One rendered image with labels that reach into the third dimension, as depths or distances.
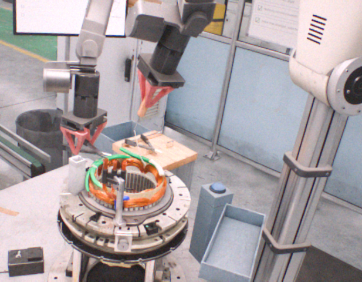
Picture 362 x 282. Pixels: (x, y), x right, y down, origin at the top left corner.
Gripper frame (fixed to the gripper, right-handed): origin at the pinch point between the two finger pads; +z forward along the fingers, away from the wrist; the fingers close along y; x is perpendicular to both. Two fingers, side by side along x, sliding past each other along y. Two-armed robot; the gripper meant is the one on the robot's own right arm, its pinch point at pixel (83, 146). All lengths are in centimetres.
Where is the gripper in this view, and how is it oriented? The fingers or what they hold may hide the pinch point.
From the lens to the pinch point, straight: 102.6
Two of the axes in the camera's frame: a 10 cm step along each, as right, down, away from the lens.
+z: -1.6, 8.8, 4.5
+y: -4.2, 3.5, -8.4
